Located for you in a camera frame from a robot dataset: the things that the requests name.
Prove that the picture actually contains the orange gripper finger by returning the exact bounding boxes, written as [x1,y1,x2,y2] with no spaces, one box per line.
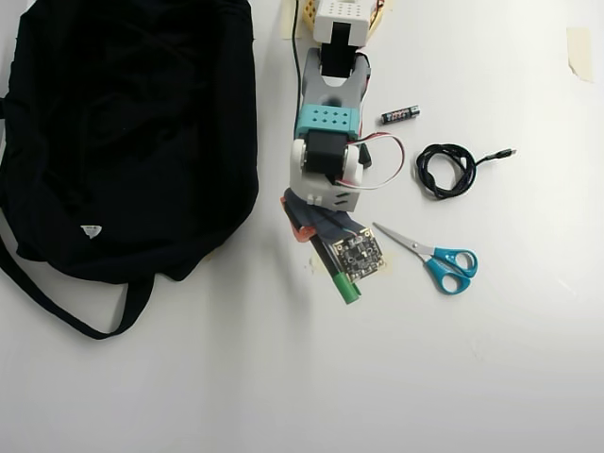
[279,194,318,244]

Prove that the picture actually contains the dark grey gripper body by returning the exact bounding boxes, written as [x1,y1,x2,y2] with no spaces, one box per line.
[282,186,367,244]

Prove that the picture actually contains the green capped black marker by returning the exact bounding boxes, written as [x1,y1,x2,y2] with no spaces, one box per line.
[309,235,363,306]

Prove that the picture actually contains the yellow perforated robot base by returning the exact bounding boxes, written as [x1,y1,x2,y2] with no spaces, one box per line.
[301,0,394,30]

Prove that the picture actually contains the black fabric bag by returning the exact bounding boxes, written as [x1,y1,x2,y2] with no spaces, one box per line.
[0,0,261,340]

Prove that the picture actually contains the wide beige masking tape strip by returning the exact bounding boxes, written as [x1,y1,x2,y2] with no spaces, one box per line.
[309,251,397,279]

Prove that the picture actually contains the black AA battery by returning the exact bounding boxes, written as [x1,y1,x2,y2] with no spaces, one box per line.
[379,105,422,127]

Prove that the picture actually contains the narrow beige masking tape piece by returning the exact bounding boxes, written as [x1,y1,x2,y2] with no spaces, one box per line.
[281,0,303,40]

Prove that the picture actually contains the torn beige masking tape piece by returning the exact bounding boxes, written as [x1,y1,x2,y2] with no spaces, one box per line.
[565,26,596,85]

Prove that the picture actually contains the bare camera circuit board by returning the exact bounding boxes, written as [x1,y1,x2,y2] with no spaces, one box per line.
[329,226,387,285]

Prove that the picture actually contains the red white black servo wire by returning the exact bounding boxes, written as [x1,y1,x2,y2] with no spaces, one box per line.
[351,133,407,192]

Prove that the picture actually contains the coiled black USB cable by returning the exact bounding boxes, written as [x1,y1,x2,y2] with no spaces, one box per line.
[414,143,519,201]

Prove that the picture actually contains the blue handled scissors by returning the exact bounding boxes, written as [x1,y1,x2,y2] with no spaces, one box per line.
[372,221,479,296]

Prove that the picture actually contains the thin black camera cable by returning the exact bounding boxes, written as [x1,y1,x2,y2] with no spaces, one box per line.
[290,0,306,114]

